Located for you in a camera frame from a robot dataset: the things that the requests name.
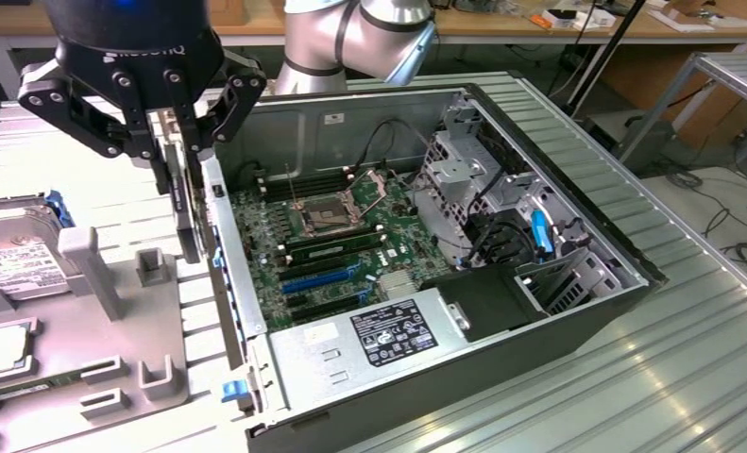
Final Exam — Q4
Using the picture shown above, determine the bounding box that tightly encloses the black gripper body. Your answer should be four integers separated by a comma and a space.
41, 0, 227, 82

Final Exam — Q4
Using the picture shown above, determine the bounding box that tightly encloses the green graphics card black fan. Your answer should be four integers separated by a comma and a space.
147, 107, 215, 265

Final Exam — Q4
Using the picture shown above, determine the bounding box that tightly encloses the RAM slot with white clips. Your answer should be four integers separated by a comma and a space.
281, 229, 387, 255
257, 176, 352, 193
253, 164, 352, 179

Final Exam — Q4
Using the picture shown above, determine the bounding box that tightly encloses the thin silver locking lever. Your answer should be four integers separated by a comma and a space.
283, 161, 300, 209

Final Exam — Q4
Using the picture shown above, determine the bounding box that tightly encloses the blue disk caddy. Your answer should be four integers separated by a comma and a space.
42, 188, 77, 237

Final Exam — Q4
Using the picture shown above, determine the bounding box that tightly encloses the silver socket cover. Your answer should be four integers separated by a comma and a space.
344, 167, 391, 213

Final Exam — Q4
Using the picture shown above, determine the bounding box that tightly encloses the CPU socket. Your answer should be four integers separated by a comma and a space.
293, 193, 355, 237

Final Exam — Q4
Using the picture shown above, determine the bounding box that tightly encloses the silver hard disk drive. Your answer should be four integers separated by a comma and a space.
0, 195, 72, 301

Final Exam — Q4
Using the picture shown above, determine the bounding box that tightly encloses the green motherboard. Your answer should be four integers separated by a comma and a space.
227, 167, 449, 331

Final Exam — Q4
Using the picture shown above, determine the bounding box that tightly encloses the RAM stick with white label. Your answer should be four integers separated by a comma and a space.
287, 234, 381, 265

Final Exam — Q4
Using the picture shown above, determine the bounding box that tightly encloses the silver drive cage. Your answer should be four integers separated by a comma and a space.
409, 104, 579, 273

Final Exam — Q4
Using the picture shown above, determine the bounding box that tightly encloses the long black expansion slot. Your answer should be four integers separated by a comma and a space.
289, 304, 353, 327
275, 257, 351, 280
283, 291, 359, 313

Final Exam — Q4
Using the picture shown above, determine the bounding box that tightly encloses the blue expansion slot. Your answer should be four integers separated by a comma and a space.
279, 267, 364, 294

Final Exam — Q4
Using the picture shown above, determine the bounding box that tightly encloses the long wooden desk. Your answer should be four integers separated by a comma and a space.
0, 0, 747, 100

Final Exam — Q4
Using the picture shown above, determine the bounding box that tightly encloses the silver chipset heatsink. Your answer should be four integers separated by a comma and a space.
377, 272, 417, 294

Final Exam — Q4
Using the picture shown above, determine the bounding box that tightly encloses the grey parts rack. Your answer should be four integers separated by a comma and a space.
0, 225, 192, 453

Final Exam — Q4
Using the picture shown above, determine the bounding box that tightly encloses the black and white device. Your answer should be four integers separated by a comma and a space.
546, 8, 619, 32

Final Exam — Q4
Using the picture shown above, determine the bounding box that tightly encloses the black tripod pole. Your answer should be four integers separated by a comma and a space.
564, 0, 648, 112

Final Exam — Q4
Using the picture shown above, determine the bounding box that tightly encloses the silver power supply unit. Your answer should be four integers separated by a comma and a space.
265, 286, 476, 411

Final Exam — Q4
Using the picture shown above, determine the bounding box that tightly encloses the black plastic air shroud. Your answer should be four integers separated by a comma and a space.
419, 262, 550, 344

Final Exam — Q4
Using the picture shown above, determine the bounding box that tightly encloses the green RAM stick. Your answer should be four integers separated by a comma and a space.
0, 372, 88, 402

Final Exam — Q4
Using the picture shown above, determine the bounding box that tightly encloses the blue case latch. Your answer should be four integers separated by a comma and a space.
217, 379, 248, 405

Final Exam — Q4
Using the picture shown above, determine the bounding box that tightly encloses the silver perforated disk bay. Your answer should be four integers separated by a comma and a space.
511, 247, 648, 317

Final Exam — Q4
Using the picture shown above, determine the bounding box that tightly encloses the flat white box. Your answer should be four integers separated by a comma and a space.
646, 0, 736, 33

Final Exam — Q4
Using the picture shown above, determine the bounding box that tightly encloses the open black PC case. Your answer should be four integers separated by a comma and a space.
199, 82, 668, 443

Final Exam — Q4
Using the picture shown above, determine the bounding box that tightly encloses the brown cardboard box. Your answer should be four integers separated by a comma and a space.
599, 44, 747, 141

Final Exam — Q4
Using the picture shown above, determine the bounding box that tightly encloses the black curved cable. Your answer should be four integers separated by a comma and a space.
356, 118, 437, 166

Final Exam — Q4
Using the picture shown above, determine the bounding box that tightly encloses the black disk power wire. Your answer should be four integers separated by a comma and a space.
457, 210, 542, 271

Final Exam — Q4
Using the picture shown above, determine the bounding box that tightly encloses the blue disk wire connector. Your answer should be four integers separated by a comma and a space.
528, 210, 555, 254

